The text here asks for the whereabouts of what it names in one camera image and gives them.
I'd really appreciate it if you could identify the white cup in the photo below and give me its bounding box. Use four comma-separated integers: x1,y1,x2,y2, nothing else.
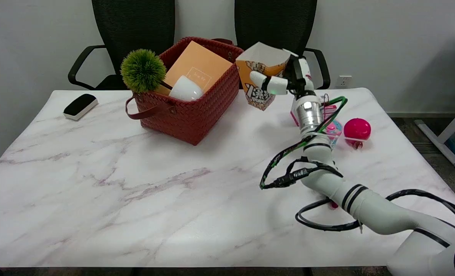
169,75,204,102

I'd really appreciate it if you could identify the black mesh office chair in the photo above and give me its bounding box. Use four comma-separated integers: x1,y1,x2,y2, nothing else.
211,0,331,90
68,0,176,91

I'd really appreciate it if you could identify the black white board eraser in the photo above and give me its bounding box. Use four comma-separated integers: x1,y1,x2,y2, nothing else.
63,94,98,121

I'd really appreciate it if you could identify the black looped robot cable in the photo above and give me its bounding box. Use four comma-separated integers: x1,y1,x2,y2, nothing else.
295,189,455,232

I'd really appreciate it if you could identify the white side desk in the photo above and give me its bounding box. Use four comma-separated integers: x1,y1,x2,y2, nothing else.
414,37,455,172

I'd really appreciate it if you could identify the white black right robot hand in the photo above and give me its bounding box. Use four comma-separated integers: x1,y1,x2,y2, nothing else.
249,49,316,97

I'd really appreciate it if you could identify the orange white popcorn box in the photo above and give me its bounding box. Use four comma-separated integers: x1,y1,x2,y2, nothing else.
235,42,291,112

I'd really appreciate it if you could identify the orange flat box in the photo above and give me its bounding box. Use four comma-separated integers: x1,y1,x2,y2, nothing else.
155,41,233,96

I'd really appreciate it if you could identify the pink small box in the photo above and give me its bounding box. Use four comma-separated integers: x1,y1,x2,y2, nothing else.
290,103,338,127

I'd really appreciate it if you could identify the green fuzzy ball plant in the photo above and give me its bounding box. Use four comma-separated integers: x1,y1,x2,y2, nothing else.
120,49,167,94

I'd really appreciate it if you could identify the green black robot cable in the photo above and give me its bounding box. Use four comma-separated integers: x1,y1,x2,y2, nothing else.
260,96,348,190

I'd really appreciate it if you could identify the red woven basket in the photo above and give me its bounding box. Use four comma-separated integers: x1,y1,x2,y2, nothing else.
125,37,244,146

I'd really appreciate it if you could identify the pink ball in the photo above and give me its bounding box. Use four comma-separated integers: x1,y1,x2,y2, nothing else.
344,118,372,149

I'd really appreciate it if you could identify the pink blue cup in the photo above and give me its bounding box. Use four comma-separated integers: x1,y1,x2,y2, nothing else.
324,120,343,150

